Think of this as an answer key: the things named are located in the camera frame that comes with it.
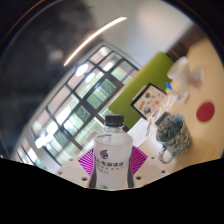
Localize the small blue-capped item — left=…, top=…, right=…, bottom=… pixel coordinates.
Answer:
left=165, top=82, right=178, bottom=98

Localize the green speckled ceramic mug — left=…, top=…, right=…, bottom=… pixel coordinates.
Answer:
left=155, top=113, right=193, bottom=164

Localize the black-framed tablet with stickers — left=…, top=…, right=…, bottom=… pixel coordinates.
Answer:
left=129, top=83, right=169, bottom=120

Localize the long curved linear ceiling light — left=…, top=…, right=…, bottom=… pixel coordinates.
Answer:
left=63, top=16, right=128, bottom=67

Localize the clear plastic drink bottle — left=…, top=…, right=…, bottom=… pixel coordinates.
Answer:
left=89, top=114, right=134, bottom=191

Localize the white ceramic bowl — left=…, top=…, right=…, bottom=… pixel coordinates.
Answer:
left=166, top=56, right=193, bottom=84

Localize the dark-framed window wall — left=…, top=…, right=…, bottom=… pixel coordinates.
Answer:
left=13, top=45, right=139, bottom=168

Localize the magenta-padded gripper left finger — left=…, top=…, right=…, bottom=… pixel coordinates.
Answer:
left=54, top=148, right=98, bottom=190

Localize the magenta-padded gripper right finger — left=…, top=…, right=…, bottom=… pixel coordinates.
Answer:
left=127, top=145, right=171, bottom=190

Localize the flat round red coaster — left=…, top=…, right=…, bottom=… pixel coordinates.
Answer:
left=195, top=101, right=216, bottom=123

